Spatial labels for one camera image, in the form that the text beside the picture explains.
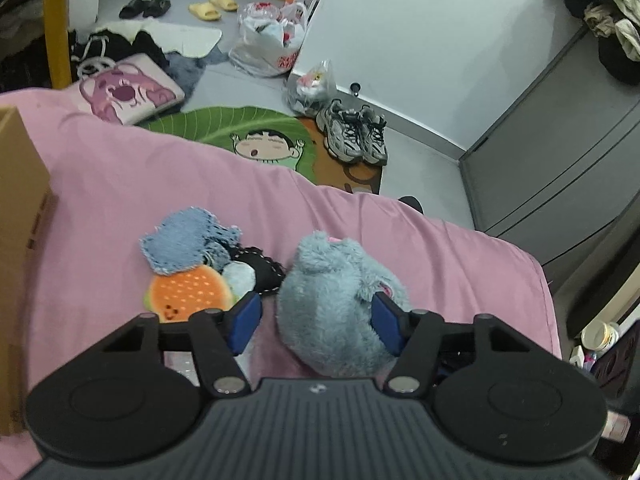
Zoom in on yellow slipper far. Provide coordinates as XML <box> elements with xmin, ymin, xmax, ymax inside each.
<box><xmin>208</xmin><ymin>0</ymin><xmax>239</xmax><ymax>12</ymax></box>

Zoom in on white red plastic bag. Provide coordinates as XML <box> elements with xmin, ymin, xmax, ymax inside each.
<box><xmin>229</xmin><ymin>2</ymin><xmax>308</xmax><ymax>78</ymax></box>

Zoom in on black cloth toy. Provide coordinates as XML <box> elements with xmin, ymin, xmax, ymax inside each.
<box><xmin>230</xmin><ymin>247</ymin><xmax>286</xmax><ymax>296</ymax></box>

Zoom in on white floor mat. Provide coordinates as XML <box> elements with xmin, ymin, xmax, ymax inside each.
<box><xmin>94</xmin><ymin>18</ymin><xmax>222</xmax><ymax>58</ymax></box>

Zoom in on hamburger plush toy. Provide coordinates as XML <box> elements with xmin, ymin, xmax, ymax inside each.
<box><xmin>144</xmin><ymin>264</ymin><xmax>234</xmax><ymax>323</ymax></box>

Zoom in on pink bear cushion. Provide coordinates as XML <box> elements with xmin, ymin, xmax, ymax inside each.
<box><xmin>63</xmin><ymin>54</ymin><xmax>184</xmax><ymax>126</ymax></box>

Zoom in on grey sneaker left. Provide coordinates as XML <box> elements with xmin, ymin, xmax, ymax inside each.
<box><xmin>314</xmin><ymin>99</ymin><xmax>362</xmax><ymax>164</ymax></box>

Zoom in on round white yellow-rimmed table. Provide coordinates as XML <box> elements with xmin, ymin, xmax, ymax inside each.
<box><xmin>43</xmin><ymin>0</ymin><xmax>72</xmax><ymax>90</ymax></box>

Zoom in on grey wardrobe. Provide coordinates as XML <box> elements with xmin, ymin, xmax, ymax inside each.
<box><xmin>461</xmin><ymin>32</ymin><xmax>639</xmax><ymax>289</ymax></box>

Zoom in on black clothing pile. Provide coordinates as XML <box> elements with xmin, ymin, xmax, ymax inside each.
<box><xmin>68</xmin><ymin>29</ymin><xmax>168</xmax><ymax>82</ymax></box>

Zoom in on hanging dark clothes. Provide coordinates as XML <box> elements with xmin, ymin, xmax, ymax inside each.
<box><xmin>564</xmin><ymin>0</ymin><xmax>639</xmax><ymax>87</ymax></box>

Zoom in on black slipper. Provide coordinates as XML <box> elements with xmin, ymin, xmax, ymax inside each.
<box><xmin>118</xmin><ymin>0</ymin><xmax>148</xmax><ymax>20</ymax></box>
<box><xmin>142</xmin><ymin>0</ymin><xmax>171</xmax><ymax>18</ymax></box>

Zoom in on grey sneaker right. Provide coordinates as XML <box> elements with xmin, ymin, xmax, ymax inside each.
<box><xmin>359</xmin><ymin>105</ymin><xmax>388</xmax><ymax>167</ymax></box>

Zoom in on grey plush mouse slipper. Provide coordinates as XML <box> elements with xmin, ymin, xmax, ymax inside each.
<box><xmin>276</xmin><ymin>231</ymin><xmax>411</xmax><ymax>378</ymax></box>

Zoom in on grey sneaker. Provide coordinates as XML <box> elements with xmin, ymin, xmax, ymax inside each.
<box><xmin>314</xmin><ymin>99</ymin><xmax>362</xmax><ymax>164</ymax></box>
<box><xmin>359</xmin><ymin>105</ymin><xmax>388</xmax><ymax>167</ymax></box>

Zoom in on small clear trash bag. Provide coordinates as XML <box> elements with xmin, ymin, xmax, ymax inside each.
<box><xmin>284</xmin><ymin>60</ymin><xmax>336</xmax><ymax>117</ymax></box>

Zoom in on blue denim cloth toy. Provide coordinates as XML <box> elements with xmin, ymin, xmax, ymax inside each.
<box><xmin>140</xmin><ymin>207</ymin><xmax>242</xmax><ymax>276</ymax></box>

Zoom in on yellow slipper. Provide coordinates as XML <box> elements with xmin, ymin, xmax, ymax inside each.
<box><xmin>188</xmin><ymin>1</ymin><xmax>221</xmax><ymax>22</ymax></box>
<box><xmin>208</xmin><ymin>0</ymin><xmax>239</xmax><ymax>12</ymax></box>

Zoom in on black slipper left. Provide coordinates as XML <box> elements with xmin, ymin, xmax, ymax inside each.
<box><xmin>118</xmin><ymin>0</ymin><xmax>148</xmax><ymax>20</ymax></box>

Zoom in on green leaf cartoon rug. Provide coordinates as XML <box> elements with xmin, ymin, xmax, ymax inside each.
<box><xmin>142</xmin><ymin>106</ymin><xmax>382</xmax><ymax>194</ymax></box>

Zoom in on black slipper right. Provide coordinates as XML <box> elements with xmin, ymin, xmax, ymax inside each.
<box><xmin>142</xmin><ymin>0</ymin><xmax>171</xmax><ymax>18</ymax></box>

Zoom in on yellow slipper near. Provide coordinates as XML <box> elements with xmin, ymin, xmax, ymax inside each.
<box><xmin>188</xmin><ymin>1</ymin><xmax>221</xmax><ymax>22</ymax></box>

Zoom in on cardboard box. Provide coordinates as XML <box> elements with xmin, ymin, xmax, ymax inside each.
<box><xmin>1</xmin><ymin>106</ymin><xmax>53</xmax><ymax>436</ymax></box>

